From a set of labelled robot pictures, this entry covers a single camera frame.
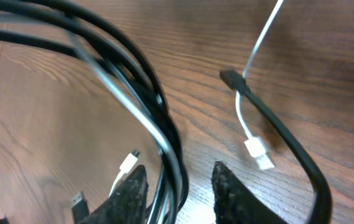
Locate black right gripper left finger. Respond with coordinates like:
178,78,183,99
77,165,148,224

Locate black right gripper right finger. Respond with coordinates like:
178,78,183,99
212,161,286,224

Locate white usb cable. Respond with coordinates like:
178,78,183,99
67,0,285,224

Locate black usb cable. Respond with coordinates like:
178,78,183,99
0,0,333,224

